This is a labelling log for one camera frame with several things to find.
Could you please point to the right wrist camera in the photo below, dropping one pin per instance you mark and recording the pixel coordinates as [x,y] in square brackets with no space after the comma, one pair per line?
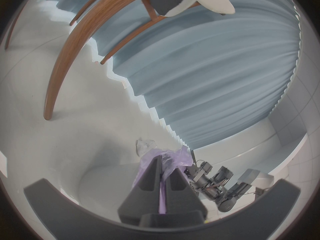
[223,174]

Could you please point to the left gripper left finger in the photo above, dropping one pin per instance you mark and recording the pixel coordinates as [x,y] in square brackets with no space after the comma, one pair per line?
[145,199]

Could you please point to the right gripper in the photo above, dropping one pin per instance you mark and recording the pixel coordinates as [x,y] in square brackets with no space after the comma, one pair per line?
[203,176]

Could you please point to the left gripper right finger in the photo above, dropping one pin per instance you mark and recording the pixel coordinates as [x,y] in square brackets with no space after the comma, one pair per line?
[182,199]

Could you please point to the white trash bin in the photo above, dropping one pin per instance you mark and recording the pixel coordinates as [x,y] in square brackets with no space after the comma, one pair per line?
[105,189]

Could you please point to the white cushioned wooden chair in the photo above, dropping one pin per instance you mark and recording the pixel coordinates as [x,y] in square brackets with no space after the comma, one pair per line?
[72,46]

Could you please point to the white paper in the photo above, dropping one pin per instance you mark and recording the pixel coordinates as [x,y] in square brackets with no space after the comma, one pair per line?
[145,146]

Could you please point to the pale blue curtain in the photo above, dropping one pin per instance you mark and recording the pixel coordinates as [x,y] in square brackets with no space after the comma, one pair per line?
[200,71]

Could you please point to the purple plastic bag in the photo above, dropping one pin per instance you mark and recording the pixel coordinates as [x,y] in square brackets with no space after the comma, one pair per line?
[175,156]

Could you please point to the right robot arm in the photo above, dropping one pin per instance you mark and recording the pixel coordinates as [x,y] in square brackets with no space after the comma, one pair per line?
[226,205]

